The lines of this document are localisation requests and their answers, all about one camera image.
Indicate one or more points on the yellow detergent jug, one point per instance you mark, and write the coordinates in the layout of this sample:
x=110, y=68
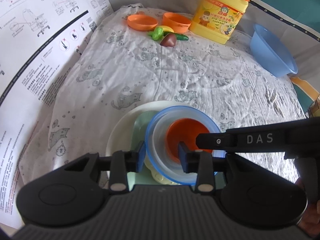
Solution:
x=217, y=19

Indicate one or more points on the green square plate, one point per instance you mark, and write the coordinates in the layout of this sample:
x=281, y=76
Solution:
x=151, y=127

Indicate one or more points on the blue transparent bowl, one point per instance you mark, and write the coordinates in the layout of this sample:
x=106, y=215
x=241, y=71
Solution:
x=155, y=119

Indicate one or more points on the yellow scalloped small plate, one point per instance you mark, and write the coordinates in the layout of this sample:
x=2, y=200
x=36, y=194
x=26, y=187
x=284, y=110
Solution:
x=157, y=176

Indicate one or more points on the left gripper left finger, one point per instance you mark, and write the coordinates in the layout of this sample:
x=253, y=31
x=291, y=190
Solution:
x=123, y=162

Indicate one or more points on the dark green toy cucumber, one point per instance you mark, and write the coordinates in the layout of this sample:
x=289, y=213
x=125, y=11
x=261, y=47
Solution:
x=181, y=37

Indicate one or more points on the white round plate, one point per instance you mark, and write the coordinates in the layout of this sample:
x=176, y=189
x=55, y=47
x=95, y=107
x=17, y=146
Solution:
x=120, y=137

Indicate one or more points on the white instruction sheet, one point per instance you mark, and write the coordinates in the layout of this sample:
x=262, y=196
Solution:
x=41, y=40

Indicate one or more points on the green toy vegetable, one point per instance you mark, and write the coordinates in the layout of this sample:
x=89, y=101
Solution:
x=156, y=34

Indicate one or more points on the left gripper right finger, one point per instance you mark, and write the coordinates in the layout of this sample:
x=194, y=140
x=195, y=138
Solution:
x=198, y=162

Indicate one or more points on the clear white plastic bowl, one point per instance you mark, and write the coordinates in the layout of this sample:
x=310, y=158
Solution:
x=160, y=139

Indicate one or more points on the light orange bowl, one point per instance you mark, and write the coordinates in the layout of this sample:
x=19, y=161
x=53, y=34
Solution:
x=179, y=23

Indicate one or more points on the large blue plastic basin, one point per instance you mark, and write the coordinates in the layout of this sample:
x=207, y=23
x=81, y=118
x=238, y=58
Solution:
x=270, y=53

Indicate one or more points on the dark orange small bowl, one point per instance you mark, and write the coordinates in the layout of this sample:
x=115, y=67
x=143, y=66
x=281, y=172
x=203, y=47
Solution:
x=183, y=130

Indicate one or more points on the light orange shallow dish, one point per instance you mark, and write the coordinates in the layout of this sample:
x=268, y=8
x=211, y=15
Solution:
x=140, y=22

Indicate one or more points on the white cat-print cloth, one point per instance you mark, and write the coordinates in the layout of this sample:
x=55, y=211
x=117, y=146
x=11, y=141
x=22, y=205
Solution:
x=121, y=69

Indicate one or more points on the yellow toy banana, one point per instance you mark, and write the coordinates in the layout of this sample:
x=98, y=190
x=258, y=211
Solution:
x=166, y=28

